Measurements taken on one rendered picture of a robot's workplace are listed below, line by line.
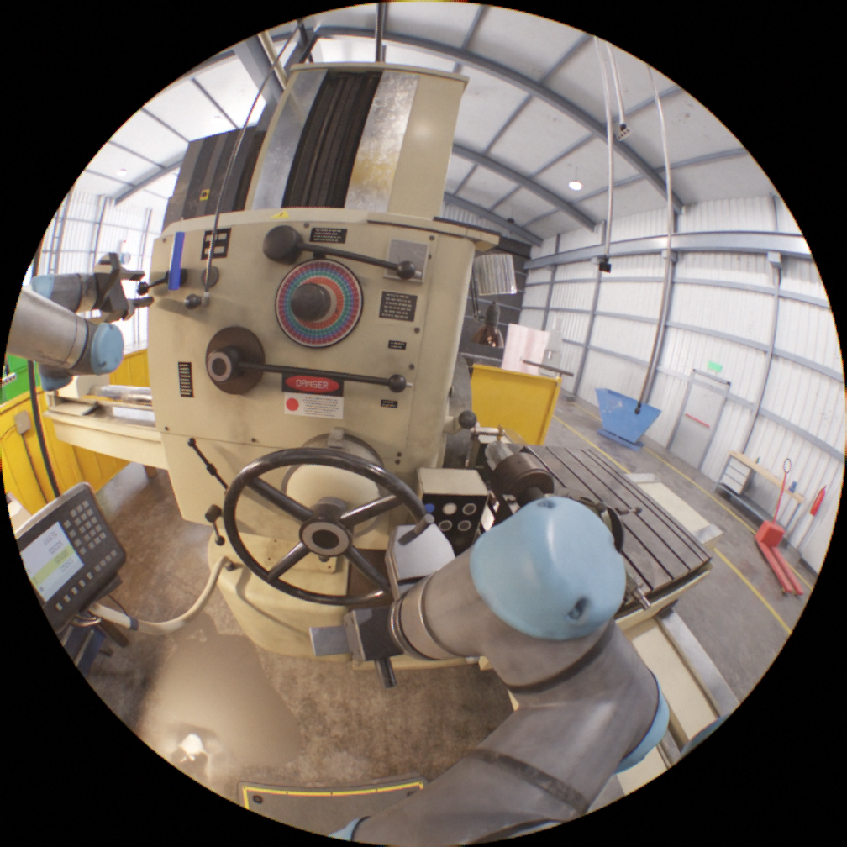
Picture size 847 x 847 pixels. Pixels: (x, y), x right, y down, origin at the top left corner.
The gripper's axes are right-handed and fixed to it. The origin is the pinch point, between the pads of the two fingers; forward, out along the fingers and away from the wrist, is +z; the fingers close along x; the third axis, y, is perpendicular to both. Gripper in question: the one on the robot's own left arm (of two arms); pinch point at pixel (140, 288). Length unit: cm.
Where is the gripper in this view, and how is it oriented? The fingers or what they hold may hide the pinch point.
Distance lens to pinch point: 79.7
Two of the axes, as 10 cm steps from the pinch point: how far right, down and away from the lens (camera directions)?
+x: 3.8, 8.3, 4.0
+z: -1.3, -3.8, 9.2
